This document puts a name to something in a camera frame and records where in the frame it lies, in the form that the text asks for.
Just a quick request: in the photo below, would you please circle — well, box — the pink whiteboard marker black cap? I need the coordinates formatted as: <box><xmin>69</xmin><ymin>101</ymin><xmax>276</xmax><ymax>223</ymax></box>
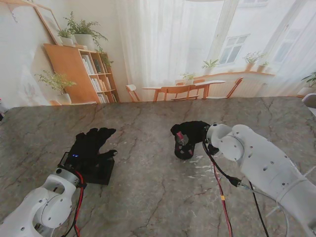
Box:
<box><xmin>176</xmin><ymin>131</ymin><xmax>194</xmax><ymax>156</ymax></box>

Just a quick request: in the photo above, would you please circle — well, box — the red black left arm cable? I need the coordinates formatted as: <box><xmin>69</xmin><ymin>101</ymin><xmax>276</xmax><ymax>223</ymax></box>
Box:
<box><xmin>59</xmin><ymin>170</ymin><xmax>87</xmax><ymax>237</ymax></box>

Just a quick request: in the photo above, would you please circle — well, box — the printed room scene backdrop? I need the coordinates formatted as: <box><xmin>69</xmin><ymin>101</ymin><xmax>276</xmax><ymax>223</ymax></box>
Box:
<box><xmin>0</xmin><ymin>0</ymin><xmax>316</xmax><ymax>108</ymax></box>

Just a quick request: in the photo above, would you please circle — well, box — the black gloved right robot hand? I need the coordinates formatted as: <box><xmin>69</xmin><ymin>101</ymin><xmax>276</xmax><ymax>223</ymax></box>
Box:
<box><xmin>170</xmin><ymin>120</ymin><xmax>210</xmax><ymax>144</ymax></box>

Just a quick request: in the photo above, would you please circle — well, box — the black mesh pen cup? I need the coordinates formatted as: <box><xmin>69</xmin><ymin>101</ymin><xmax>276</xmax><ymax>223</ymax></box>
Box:
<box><xmin>174</xmin><ymin>134</ymin><xmax>196</xmax><ymax>160</ymax></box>

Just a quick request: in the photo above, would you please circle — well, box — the black mesh desk organizer tray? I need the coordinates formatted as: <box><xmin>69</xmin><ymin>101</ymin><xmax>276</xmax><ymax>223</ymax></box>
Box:
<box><xmin>58</xmin><ymin>152</ymin><xmax>116</xmax><ymax>186</ymax></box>

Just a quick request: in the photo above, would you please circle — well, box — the red black arm cable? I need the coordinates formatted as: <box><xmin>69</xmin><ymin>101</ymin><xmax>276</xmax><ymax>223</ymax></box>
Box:
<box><xmin>202</xmin><ymin>140</ymin><xmax>270</xmax><ymax>237</ymax></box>
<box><xmin>59</xmin><ymin>170</ymin><xmax>87</xmax><ymax>237</ymax></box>

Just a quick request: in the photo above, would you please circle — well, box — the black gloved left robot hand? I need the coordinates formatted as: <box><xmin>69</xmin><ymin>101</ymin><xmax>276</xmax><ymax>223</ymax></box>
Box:
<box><xmin>66</xmin><ymin>127</ymin><xmax>119</xmax><ymax>171</ymax></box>

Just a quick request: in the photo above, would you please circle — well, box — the red black right arm cable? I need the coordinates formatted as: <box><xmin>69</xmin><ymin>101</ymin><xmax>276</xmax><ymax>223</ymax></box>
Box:
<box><xmin>202</xmin><ymin>140</ymin><xmax>270</xmax><ymax>237</ymax></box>

